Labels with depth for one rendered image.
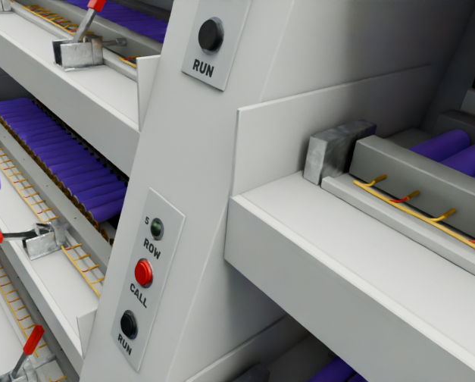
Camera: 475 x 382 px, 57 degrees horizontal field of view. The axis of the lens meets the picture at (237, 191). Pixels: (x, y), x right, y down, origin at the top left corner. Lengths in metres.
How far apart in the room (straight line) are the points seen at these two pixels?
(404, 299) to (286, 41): 0.13
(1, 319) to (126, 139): 0.46
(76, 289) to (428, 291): 0.34
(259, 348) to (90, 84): 0.26
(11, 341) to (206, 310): 0.45
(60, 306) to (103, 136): 0.17
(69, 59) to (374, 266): 0.33
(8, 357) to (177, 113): 0.48
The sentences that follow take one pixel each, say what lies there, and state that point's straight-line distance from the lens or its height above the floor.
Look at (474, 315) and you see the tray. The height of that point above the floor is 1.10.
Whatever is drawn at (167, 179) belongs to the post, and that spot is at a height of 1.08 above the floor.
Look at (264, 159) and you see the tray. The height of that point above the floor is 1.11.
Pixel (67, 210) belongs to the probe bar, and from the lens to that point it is 0.53.
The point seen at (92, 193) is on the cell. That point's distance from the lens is 0.57.
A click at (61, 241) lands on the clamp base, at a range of 0.52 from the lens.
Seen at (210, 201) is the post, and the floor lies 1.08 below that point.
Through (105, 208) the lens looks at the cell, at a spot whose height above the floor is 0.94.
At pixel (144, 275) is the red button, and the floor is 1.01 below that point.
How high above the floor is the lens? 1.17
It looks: 19 degrees down
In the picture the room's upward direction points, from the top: 19 degrees clockwise
